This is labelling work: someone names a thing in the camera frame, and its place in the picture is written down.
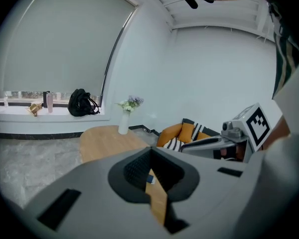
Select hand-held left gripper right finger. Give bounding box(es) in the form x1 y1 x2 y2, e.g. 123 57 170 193
151 147 262 239

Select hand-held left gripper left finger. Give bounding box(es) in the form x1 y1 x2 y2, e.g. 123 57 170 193
22 147 171 239

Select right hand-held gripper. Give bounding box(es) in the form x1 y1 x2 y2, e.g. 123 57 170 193
181 103 272 163

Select person's right forearm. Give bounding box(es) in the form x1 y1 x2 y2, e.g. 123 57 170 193
260 118 291 150

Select oval wooden table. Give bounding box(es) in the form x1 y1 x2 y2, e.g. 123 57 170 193
79 124 168 227

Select person's right hand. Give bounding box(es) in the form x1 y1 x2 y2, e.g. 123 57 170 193
220 143 245 162

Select white vase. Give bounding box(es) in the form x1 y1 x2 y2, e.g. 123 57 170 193
118 110 131 135

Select white and purple flowers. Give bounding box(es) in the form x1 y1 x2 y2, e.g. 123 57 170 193
115 95 145 113

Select white window ledge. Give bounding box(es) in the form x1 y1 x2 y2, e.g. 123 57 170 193
0 103 112 134

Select black backpack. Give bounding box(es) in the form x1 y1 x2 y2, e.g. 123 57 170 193
67 88 101 118

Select pink tumbler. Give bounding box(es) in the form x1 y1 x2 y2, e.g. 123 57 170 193
46 91 54 114

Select yellow woven object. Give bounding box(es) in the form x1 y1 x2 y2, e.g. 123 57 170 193
24 103 43 117

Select person's dark jacket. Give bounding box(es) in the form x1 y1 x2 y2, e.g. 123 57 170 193
264 0 299 100

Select window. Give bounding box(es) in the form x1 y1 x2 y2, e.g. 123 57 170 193
3 91 102 103

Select grey roller blind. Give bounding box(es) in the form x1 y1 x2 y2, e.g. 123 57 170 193
2 0 138 92

